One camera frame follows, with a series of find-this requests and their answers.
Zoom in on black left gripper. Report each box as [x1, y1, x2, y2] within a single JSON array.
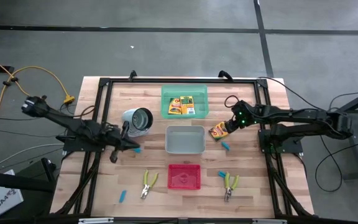
[[103, 121, 141, 163]]

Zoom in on red slotted plastic basket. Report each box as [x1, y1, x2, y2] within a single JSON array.
[[167, 164, 202, 190]]

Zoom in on yellow green crayon box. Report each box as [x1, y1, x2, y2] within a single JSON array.
[[180, 95, 196, 115], [167, 97, 183, 115], [208, 121, 230, 142]]

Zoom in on yellow extension cable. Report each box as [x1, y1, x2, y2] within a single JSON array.
[[0, 51, 76, 138]]

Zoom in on grey plastic bin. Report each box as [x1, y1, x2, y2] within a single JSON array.
[[164, 125, 206, 155]]

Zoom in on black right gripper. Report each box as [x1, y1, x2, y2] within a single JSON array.
[[224, 100, 256, 134]]

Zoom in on white cylindrical desk lamp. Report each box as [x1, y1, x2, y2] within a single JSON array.
[[122, 107, 154, 138]]

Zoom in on black aluminium table frame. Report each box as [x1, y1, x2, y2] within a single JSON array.
[[54, 70, 315, 224]]

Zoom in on silver metal bracket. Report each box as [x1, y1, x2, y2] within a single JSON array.
[[78, 217, 114, 224], [252, 218, 287, 224]]

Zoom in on green translucent plastic bin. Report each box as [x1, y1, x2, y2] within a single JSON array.
[[160, 84, 210, 120]]

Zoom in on black looped floor cable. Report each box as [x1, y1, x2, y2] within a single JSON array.
[[314, 136, 358, 192]]

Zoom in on green-handled pliers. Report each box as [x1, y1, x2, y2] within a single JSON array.
[[223, 172, 240, 203], [140, 169, 160, 200]]

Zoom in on black metal stand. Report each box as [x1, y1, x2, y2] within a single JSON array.
[[0, 157, 57, 193], [328, 85, 358, 181]]

